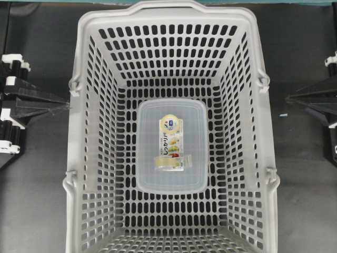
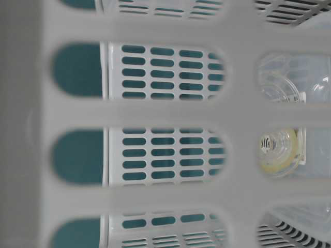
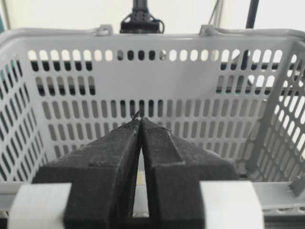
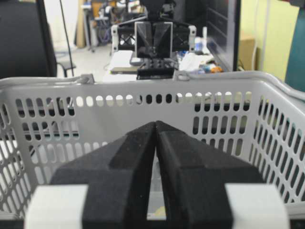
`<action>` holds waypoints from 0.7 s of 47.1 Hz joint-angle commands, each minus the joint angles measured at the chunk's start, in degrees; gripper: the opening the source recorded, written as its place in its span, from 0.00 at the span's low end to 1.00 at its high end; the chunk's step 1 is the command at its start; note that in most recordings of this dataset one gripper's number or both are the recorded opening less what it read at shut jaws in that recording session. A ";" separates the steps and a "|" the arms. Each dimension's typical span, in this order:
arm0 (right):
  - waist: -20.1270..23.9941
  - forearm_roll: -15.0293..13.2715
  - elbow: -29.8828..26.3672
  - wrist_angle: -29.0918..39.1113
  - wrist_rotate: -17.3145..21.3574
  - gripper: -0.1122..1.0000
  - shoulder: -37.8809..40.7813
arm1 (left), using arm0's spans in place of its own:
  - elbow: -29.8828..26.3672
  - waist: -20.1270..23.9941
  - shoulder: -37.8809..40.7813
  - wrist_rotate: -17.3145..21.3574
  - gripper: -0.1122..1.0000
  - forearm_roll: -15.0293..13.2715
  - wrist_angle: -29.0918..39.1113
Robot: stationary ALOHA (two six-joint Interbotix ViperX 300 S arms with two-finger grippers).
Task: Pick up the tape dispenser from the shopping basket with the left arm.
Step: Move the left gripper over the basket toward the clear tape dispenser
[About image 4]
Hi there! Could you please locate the opposite arm gripper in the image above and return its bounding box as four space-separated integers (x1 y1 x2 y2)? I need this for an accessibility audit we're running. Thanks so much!
111 21 197 79

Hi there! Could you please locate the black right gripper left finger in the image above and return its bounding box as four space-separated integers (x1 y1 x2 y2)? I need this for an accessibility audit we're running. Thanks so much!
24 121 157 229

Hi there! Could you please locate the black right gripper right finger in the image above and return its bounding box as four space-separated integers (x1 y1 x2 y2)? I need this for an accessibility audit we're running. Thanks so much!
156 121 290 229

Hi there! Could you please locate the grey plastic shopping basket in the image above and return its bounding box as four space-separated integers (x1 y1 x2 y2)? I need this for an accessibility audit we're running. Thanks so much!
0 72 305 219

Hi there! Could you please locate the black monitor panel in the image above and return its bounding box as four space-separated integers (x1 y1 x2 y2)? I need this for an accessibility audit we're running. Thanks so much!
185 0 241 72

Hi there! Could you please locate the cardboard box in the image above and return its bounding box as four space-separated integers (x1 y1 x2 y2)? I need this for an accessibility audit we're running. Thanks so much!
238 32 255 71

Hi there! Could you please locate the black office chair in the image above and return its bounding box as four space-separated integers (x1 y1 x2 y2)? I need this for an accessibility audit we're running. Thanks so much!
0 0 76 79

